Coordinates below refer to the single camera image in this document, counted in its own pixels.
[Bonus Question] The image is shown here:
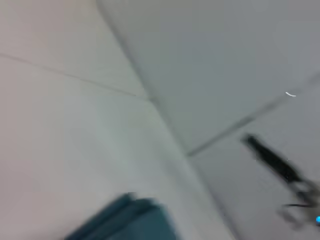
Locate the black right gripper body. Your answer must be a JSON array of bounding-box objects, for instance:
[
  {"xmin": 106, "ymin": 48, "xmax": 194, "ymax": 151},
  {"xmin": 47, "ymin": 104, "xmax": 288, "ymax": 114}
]
[{"xmin": 254, "ymin": 149, "xmax": 305, "ymax": 185}]

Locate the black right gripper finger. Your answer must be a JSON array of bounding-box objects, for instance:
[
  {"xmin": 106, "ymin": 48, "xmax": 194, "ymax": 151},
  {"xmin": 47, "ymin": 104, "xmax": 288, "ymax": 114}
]
[{"xmin": 240, "ymin": 133, "xmax": 270, "ymax": 157}]

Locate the teal blue shirt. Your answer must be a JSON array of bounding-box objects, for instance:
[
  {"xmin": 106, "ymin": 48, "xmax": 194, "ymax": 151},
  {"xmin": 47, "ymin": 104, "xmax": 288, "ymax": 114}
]
[{"xmin": 63, "ymin": 191, "xmax": 180, "ymax": 240}]

